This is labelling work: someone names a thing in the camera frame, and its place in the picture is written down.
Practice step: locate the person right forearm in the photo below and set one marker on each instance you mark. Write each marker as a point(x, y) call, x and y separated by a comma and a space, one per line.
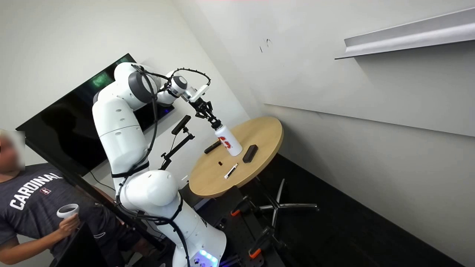
point(24, 247)

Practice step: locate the large black monitor screen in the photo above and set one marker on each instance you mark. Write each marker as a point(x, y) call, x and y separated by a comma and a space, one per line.
point(64, 127)

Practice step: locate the white steel water bottle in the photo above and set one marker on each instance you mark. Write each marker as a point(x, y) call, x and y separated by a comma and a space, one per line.
point(230, 142)

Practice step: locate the metal star-shaped table base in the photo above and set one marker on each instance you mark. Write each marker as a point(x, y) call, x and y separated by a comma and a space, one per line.
point(297, 206)

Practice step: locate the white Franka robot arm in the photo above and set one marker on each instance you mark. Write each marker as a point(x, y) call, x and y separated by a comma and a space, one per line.
point(113, 133)

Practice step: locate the black dry erase marker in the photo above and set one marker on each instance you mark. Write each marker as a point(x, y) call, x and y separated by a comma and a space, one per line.
point(230, 170)

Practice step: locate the person in dark shirt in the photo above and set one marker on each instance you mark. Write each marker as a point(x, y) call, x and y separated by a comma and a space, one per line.
point(30, 201)

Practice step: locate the large white whiteboard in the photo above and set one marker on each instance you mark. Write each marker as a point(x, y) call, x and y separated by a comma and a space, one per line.
point(371, 89)

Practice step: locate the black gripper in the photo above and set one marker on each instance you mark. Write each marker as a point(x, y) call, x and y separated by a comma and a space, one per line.
point(202, 106)

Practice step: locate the black bottle lid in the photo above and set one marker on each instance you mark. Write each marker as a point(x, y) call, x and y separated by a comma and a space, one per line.
point(218, 124)

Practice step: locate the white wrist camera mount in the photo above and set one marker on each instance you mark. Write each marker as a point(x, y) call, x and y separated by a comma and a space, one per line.
point(197, 92)

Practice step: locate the white VR controller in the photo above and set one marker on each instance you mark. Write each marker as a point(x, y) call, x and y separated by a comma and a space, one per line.
point(67, 210)

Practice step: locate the black whiteboard eraser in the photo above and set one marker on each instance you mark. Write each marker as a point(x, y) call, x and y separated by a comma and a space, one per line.
point(249, 152)

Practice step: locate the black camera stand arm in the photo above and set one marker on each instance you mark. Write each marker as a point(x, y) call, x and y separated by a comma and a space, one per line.
point(177, 146)

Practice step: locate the person right hand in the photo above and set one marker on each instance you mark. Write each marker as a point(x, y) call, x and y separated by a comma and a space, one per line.
point(70, 227)

